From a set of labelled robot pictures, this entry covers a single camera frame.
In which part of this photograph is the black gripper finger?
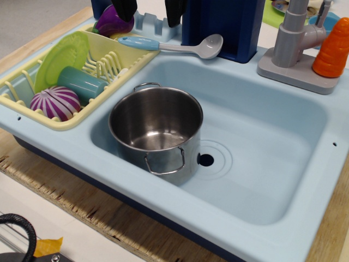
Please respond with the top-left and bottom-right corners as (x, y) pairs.
(111, 0), (137, 22)
(165, 0), (187, 28)

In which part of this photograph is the grey ladle blue handle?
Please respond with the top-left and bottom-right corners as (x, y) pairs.
(118, 34), (224, 60)

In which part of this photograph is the stainless steel pot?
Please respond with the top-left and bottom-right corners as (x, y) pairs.
(109, 82), (203, 186)

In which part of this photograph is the purple toy eggplant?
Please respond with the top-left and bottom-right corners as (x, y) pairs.
(92, 5), (135, 37)

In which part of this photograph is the light blue utensil holder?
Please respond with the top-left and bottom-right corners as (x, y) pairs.
(131, 11), (182, 43)

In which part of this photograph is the yellow dish rack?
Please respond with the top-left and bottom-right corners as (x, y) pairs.
(1, 25), (158, 130)

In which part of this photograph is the dark blue water tank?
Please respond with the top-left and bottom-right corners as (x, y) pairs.
(182, 0), (265, 63)

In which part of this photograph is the green plastic plate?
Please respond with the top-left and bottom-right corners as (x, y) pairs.
(33, 31), (89, 94)

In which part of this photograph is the teal plastic cup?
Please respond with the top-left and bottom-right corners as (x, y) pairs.
(57, 67), (108, 105)

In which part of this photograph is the green mat in background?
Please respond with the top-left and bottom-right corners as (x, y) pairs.
(262, 1), (285, 28)

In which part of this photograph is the purple white toy onion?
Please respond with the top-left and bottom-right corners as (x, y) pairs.
(30, 86), (81, 122)

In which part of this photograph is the grey toy faucet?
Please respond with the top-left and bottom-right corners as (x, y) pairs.
(257, 1), (339, 95)

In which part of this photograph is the blue bowl in background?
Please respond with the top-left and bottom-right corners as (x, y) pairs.
(308, 11), (340, 35)

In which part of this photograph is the orange toy carrot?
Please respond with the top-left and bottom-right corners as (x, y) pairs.
(312, 17), (348, 78)

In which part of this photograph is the yellow tape piece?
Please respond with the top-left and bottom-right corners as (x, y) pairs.
(33, 237), (63, 258)

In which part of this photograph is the dark blue corner post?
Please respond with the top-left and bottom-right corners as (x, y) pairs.
(91, 0), (112, 20)

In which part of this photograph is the black cable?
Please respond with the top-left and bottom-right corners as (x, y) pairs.
(0, 213), (37, 259)

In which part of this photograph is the black metal bracket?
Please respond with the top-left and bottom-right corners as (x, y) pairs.
(1, 252), (72, 262)

